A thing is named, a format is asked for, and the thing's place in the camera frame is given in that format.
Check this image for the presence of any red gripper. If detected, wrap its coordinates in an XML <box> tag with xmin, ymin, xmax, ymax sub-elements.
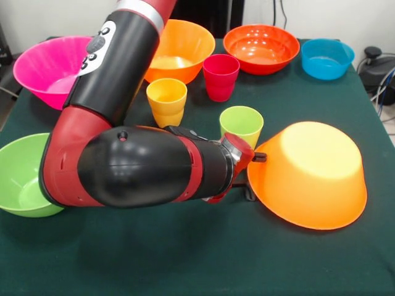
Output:
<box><xmin>202</xmin><ymin>132</ymin><xmax>268</xmax><ymax>205</ymax></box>

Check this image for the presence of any orange plastic bowl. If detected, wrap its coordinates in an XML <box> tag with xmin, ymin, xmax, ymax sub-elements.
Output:
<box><xmin>144</xmin><ymin>18</ymin><xmax>216</xmax><ymax>84</ymax></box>
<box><xmin>246</xmin><ymin>121</ymin><xmax>368</xmax><ymax>231</ymax></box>

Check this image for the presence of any green plastic cup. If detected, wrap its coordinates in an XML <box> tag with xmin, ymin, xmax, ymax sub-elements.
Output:
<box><xmin>219</xmin><ymin>105</ymin><xmax>264</xmax><ymax>150</ymax></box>

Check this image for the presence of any dark green tablecloth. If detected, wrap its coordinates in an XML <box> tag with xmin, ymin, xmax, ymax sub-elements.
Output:
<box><xmin>0</xmin><ymin>36</ymin><xmax>395</xmax><ymax>296</ymax></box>

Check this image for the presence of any crimson plastic cup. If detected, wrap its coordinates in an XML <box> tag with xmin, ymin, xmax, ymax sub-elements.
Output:
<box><xmin>202</xmin><ymin>54</ymin><xmax>241</xmax><ymax>102</ymax></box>

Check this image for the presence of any yellow plastic cup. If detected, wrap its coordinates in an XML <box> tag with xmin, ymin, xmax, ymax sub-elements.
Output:
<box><xmin>146</xmin><ymin>78</ymin><xmax>188</xmax><ymax>129</ymax></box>

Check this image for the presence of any red plastic bowl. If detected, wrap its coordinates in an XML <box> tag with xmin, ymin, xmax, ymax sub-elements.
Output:
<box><xmin>223</xmin><ymin>24</ymin><xmax>301</xmax><ymax>76</ymax></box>

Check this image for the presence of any blue plastic bowl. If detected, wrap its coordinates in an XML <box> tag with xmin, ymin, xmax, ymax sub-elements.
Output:
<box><xmin>301</xmin><ymin>38</ymin><xmax>356</xmax><ymax>81</ymax></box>

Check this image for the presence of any green plastic bowl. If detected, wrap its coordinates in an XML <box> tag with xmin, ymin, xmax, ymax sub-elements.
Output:
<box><xmin>0</xmin><ymin>133</ymin><xmax>65</xmax><ymax>218</ymax></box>

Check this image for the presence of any pink plastic bowl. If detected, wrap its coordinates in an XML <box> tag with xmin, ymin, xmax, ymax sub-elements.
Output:
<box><xmin>12</xmin><ymin>35</ymin><xmax>93</xmax><ymax>111</ymax></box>

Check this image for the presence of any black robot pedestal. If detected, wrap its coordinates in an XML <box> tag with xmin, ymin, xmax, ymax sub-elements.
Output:
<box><xmin>171</xmin><ymin>0</ymin><xmax>245</xmax><ymax>38</ymax></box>

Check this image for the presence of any black wall cable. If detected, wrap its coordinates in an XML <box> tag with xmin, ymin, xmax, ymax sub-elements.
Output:
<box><xmin>273</xmin><ymin>0</ymin><xmax>288</xmax><ymax>30</ymax></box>

